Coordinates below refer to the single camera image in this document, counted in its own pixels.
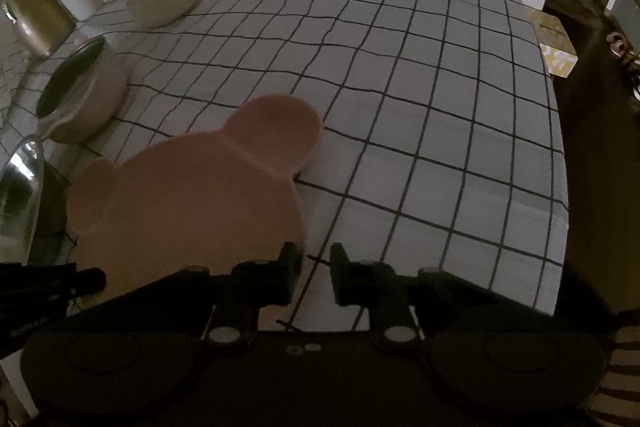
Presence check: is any large stainless steel bowl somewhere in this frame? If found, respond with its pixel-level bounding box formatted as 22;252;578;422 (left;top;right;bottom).
1;134;66;265

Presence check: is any dark wooden chair right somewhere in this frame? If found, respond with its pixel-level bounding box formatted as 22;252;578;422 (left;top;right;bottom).
588;326;640;426

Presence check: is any gold thermos carafe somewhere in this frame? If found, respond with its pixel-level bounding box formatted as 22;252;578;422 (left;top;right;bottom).
1;0;76;60

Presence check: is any pink shoes pair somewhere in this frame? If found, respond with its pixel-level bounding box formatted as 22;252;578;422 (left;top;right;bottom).
606;31;638;60

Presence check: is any small steel bowl pink rim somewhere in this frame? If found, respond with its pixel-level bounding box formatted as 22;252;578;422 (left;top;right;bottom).
36;36;128;144

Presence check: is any checkered white tablecloth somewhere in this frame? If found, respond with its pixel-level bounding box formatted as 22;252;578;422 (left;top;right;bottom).
0;0;572;333

